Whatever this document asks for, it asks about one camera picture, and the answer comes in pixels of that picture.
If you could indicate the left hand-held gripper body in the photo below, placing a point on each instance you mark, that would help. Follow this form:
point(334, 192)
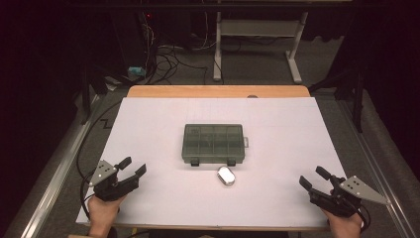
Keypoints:
point(105, 190)

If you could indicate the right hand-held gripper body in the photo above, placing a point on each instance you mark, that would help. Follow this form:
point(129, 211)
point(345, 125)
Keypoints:
point(333, 201)

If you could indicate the smoky clear compartment storage box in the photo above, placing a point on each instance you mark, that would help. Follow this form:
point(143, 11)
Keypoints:
point(213, 143)

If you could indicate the clear contact lens case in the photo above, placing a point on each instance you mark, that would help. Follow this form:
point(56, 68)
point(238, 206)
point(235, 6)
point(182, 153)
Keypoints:
point(226, 176)

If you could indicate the person's left hand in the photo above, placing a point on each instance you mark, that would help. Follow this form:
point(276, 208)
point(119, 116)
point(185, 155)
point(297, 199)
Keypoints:
point(102, 213)

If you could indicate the person's right hand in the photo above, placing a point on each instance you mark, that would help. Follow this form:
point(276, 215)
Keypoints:
point(346, 228)

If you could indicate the black metal stand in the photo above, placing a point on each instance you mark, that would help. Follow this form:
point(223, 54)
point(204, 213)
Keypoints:
point(358, 99)
point(85, 95)

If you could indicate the small teal box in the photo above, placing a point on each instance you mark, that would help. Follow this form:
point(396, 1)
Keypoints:
point(136, 71)

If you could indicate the aluminium rail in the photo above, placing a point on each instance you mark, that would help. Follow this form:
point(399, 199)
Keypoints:
point(373, 158)
point(59, 175)

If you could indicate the white metal stand frame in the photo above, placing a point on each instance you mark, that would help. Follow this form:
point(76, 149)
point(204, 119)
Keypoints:
point(261, 28)

